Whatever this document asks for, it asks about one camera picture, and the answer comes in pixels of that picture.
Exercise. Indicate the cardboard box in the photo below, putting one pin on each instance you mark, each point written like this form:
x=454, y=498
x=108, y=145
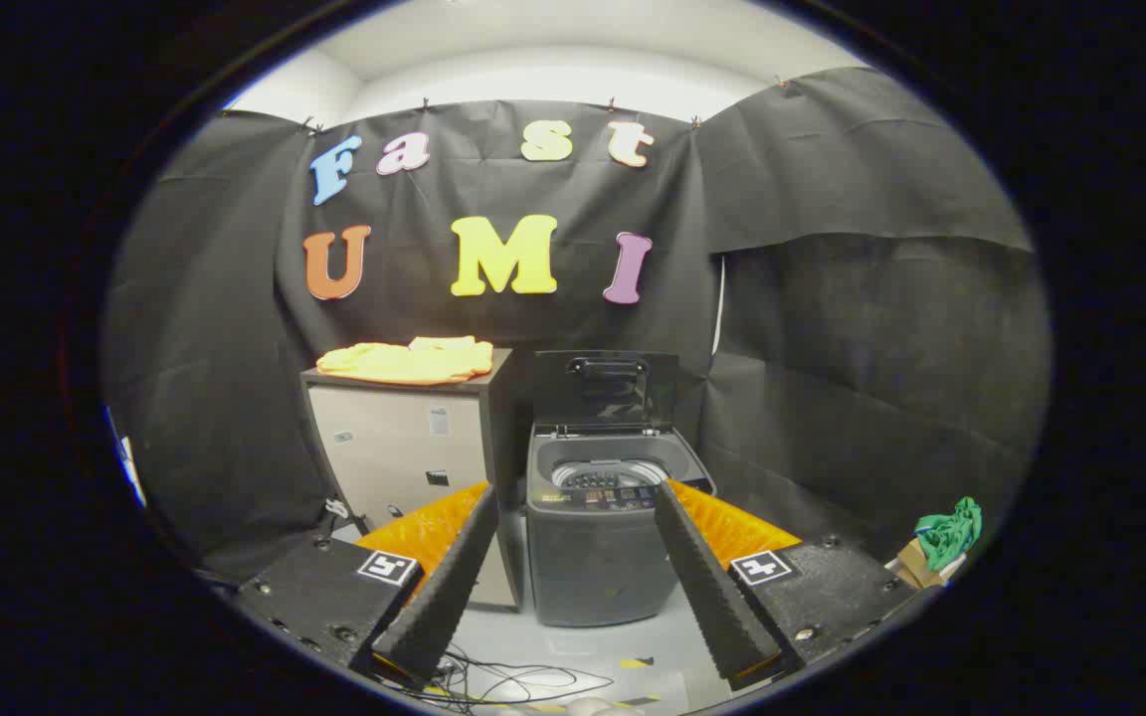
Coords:
x=916, y=569

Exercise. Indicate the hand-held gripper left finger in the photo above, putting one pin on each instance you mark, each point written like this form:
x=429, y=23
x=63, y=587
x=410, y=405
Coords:
x=454, y=577

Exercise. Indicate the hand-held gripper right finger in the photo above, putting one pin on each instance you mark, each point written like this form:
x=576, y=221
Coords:
x=707, y=587

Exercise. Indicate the orange collared shirt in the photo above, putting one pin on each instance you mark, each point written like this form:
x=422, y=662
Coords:
x=404, y=363

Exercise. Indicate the grey drawer cabinet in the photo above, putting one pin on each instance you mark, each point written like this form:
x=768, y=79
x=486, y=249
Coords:
x=394, y=447

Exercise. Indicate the green cloth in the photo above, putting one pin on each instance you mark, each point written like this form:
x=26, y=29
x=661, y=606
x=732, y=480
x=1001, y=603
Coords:
x=951, y=532

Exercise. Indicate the blue white panel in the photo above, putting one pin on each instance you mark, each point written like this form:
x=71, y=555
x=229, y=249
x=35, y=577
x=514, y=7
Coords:
x=127, y=462

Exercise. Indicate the grey top-load washing machine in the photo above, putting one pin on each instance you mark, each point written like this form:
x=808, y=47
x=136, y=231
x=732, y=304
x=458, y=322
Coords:
x=593, y=572

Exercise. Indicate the black backdrop cloth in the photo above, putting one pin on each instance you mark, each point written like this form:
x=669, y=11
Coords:
x=573, y=323

